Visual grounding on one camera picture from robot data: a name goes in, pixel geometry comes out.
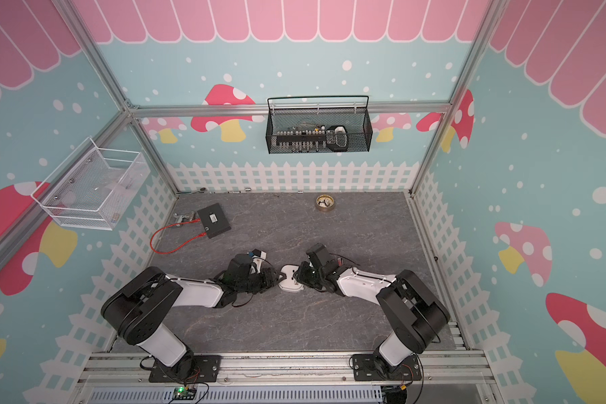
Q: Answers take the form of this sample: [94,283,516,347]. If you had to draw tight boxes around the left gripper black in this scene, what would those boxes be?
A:
[236,267,287,294]

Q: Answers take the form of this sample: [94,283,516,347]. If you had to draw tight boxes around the white alarm device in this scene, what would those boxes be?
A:
[279,264,304,293]

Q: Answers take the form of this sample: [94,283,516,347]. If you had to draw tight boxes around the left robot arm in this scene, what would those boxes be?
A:
[100,250,286,368]

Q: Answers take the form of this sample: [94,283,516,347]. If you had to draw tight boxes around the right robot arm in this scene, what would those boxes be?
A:
[293,261,450,371]

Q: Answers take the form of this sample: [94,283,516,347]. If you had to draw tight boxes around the black box device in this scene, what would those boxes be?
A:
[196,203,232,239]

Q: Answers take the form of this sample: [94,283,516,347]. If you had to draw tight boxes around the tape roll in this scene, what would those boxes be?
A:
[315,195,336,212]

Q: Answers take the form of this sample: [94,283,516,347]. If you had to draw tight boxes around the metal clip on table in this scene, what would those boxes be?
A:
[173,211,196,227]

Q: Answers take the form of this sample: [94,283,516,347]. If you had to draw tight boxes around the green circuit board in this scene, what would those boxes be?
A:
[170,386,197,403]

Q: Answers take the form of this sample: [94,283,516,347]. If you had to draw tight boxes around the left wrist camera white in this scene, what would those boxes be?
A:
[250,249,268,272]

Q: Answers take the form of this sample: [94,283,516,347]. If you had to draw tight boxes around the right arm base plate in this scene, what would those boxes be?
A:
[348,353,423,383]

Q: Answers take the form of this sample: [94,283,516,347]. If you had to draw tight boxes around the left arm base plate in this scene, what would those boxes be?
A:
[148,353,222,385]

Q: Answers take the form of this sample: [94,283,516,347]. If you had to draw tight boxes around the red cable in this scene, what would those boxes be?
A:
[150,218,209,255]

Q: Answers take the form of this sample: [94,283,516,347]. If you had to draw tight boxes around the black wire mesh basket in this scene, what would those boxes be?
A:
[265,95,373,154]

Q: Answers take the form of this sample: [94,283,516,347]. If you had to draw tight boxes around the white wire basket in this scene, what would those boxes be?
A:
[30,137,151,231]

